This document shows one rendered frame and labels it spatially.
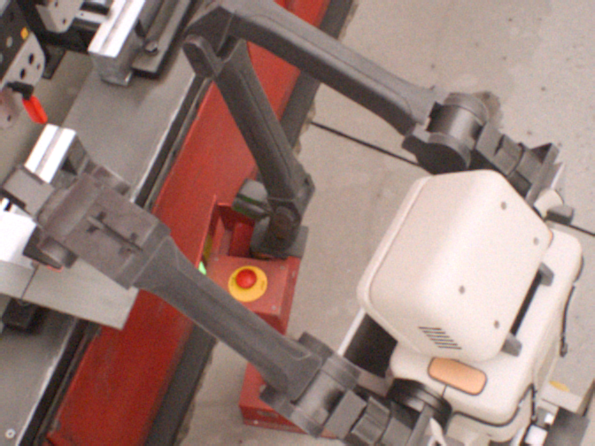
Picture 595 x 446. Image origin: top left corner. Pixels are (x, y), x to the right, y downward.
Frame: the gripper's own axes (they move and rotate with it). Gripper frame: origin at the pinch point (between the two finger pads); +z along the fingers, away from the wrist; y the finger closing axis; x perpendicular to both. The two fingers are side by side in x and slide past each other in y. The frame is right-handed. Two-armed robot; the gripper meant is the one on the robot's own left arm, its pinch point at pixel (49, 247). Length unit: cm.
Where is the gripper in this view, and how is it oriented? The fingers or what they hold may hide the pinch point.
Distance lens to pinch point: 166.2
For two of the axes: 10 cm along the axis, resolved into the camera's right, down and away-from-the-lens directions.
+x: 8.7, 4.4, 2.0
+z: -3.6, 2.9, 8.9
